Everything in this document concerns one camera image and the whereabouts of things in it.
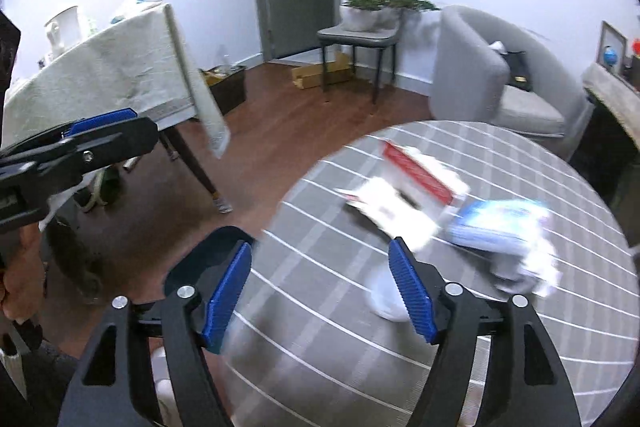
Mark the person's left hand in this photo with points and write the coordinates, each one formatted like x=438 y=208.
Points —
x=22 y=284

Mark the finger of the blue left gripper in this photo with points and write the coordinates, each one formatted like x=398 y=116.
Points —
x=100 y=121

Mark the white red cardboard box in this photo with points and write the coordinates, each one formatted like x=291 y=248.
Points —
x=412 y=195

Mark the small blue globe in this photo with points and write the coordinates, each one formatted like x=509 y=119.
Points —
x=609 y=57

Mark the white round lid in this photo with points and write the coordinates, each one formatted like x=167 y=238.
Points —
x=384 y=299

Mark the picture frame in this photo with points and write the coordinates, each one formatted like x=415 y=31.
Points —
x=612 y=37

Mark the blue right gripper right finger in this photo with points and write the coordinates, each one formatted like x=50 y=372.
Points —
x=419 y=286

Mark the black storage box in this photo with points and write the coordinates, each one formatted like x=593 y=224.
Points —
x=227 y=86

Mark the grey dining chair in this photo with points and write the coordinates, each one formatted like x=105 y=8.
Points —
x=380 y=40

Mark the white paper ball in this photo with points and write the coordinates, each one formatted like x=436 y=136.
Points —
x=525 y=265

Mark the potted green plant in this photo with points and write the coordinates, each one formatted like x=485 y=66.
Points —
x=371 y=15

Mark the beige fringed sideboard cloth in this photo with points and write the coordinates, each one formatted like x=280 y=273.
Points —
x=618 y=96

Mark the beige patterned tablecloth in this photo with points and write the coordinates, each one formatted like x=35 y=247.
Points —
x=141 y=63

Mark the teal trash bin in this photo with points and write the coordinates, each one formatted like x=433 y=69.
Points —
x=209 y=253

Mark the white kettle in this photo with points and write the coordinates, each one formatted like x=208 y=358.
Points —
x=63 y=31

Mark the grey armchair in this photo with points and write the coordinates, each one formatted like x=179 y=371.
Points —
x=470 y=82

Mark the cardboard box on floor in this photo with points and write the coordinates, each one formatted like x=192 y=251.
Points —
x=312 y=76

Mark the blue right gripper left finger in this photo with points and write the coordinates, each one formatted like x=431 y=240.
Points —
x=222 y=286

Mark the blue white tissue pack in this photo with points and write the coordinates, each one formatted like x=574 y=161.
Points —
x=504 y=226

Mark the black handbag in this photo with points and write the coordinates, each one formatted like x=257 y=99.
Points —
x=519 y=73

